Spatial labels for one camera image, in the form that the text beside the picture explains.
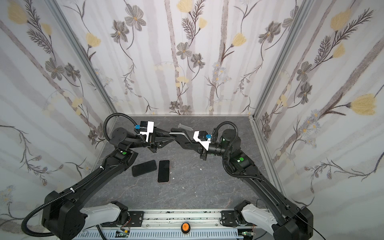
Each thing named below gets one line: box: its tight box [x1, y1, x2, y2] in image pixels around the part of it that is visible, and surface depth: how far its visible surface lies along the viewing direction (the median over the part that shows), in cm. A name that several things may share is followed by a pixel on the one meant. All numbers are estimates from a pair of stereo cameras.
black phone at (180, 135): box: [169, 127, 192, 145], surface depth 58 cm
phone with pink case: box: [157, 159, 171, 184], surface depth 91 cm
